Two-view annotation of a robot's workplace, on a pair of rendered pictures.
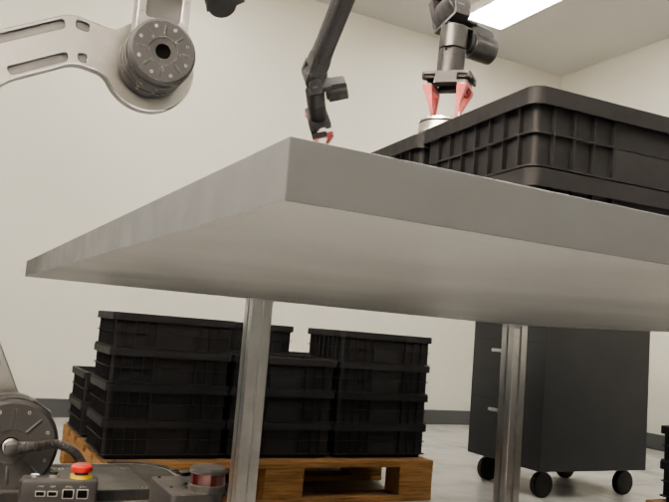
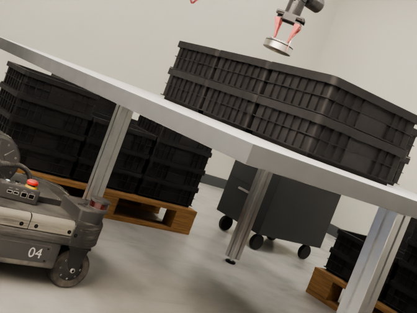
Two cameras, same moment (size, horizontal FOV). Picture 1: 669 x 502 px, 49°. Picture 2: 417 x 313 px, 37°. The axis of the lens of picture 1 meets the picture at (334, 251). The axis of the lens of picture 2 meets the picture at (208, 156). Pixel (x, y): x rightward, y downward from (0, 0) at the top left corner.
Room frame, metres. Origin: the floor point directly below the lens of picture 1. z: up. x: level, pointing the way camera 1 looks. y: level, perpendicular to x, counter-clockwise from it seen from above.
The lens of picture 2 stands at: (-0.65, 0.32, 0.73)
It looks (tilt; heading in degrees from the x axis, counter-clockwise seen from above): 4 degrees down; 349
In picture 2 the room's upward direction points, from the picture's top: 21 degrees clockwise
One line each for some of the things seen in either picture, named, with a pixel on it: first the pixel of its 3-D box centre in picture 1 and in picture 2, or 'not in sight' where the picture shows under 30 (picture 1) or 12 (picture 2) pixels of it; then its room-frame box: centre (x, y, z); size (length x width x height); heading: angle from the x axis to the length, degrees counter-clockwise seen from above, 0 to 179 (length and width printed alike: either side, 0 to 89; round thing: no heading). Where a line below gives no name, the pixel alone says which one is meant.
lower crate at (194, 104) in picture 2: not in sight; (222, 104); (1.71, -0.13, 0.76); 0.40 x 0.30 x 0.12; 113
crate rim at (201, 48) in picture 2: not in sight; (237, 65); (1.71, -0.13, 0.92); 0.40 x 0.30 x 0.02; 113
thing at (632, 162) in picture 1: (573, 172); (339, 108); (1.15, -0.37, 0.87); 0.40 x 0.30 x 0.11; 113
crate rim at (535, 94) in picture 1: (575, 141); (345, 93); (1.15, -0.37, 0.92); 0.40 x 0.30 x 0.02; 113
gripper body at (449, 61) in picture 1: (450, 67); (293, 10); (1.49, -0.21, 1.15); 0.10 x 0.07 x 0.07; 66
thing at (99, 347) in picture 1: (158, 382); (39, 120); (2.53, 0.55, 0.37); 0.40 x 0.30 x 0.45; 117
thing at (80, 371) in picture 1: (128, 401); not in sight; (2.88, 0.74, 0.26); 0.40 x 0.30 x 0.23; 117
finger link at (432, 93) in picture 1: (441, 101); (282, 28); (1.50, -0.20, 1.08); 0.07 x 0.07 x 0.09; 66
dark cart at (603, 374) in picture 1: (557, 380); (285, 181); (3.28, -1.02, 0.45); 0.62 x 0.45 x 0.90; 117
